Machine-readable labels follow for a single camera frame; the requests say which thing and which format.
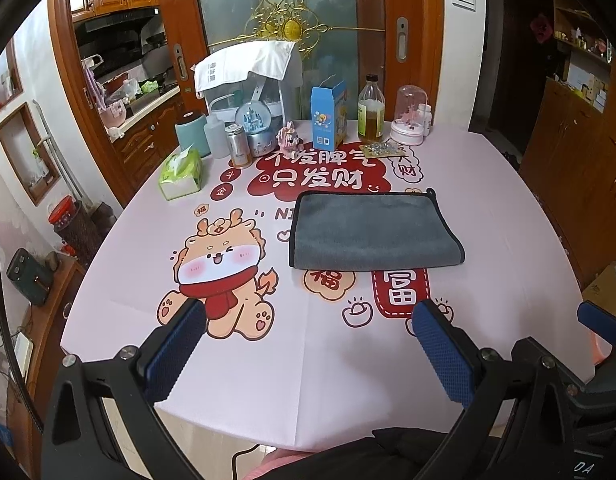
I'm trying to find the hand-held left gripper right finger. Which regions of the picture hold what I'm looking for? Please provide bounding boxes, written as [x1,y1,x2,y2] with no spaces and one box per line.
[412,300,589,480]

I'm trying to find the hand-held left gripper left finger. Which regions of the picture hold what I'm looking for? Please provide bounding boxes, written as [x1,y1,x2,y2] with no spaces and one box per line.
[40,299,209,480]

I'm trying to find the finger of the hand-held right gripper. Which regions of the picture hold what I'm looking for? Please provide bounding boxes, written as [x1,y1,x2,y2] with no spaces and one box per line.
[577,300,616,348]

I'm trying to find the grey towel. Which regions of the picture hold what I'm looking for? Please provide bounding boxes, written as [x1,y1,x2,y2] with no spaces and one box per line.
[288,187,466,271]

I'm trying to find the cardboard box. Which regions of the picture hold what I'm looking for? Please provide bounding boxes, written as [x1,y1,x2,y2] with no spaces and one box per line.
[580,262,616,321]

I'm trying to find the pink printed tablecloth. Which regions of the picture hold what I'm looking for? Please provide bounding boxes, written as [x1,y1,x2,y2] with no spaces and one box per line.
[60,120,586,453]

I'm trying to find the wooden side table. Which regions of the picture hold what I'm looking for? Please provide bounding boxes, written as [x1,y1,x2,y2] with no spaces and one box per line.
[8,255,86,461]

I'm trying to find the dark wicker basket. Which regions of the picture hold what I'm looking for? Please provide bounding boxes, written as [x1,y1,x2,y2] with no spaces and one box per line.
[53,201,106,256]

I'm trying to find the wooden sideboard cabinet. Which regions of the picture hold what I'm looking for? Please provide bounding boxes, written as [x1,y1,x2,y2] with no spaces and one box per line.
[518,77,616,291]

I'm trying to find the dark small appliance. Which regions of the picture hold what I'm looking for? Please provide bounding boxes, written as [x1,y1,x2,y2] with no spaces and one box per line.
[6,247,56,307]

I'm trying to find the green tissue pack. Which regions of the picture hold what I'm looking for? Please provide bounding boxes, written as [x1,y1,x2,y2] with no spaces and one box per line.
[158,144,204,202]

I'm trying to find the red lid jar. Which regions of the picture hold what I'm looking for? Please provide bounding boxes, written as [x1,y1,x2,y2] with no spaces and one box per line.
[48,196,76,231]

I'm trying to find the metal can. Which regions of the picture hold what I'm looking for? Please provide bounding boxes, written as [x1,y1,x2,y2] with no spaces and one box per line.
[224,124,252,169]

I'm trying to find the wooden kitchen counter cabinet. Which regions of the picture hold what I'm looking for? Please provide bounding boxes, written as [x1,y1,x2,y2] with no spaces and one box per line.
[110,95,186,186]

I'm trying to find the blister pack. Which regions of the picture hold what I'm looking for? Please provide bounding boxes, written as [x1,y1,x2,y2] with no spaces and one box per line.
[363,142,406,158]

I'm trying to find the white plastic bottle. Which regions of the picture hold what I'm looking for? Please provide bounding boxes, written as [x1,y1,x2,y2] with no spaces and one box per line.
[204,114,234,159]

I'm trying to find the teal cylinder container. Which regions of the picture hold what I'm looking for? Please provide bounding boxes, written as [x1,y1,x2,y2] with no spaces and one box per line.
[174,111,211,158]

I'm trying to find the castle snow globe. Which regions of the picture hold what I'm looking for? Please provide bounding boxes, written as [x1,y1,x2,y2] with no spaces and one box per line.
[236,100,281,158]

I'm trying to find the pink figurine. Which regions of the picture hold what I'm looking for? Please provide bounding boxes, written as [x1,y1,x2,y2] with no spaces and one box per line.
[278,121,305,161]

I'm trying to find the pink glass dome ornament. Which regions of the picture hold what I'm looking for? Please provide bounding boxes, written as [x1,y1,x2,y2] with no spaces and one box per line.
[389,85,429,147]

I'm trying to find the mop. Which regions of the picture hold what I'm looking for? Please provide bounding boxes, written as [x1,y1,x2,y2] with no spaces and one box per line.
[33,100,84,211]

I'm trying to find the glass bottle with yellow liquid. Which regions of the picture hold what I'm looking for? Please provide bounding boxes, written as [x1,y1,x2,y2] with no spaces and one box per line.
[357,74,386,144]

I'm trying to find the blue carton box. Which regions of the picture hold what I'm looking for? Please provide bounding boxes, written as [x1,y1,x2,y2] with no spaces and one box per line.
[310,80,349,150]

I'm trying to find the white countertop appliance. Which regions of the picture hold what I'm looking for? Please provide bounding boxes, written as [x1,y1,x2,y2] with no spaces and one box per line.
[205,52,304,126]

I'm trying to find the range hood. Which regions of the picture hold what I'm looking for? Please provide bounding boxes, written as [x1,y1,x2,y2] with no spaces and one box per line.
[73,7,161,48]

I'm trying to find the gold door ornament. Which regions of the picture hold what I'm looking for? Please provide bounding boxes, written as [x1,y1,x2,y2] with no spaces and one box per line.
[208,0,386,53]

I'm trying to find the frosted glass door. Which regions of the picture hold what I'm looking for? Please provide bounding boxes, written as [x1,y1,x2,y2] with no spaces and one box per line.
[193,0,386,123]

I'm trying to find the black cable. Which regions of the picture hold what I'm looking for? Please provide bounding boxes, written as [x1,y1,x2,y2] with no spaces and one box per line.
[230,442,261,480]

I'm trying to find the wooden wall niche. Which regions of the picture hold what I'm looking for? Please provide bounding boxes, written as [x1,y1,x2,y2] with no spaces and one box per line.
[0,101,61,206]

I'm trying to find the wall shelf with small goods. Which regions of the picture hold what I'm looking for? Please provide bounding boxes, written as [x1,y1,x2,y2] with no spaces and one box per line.
[553,0,614,111]

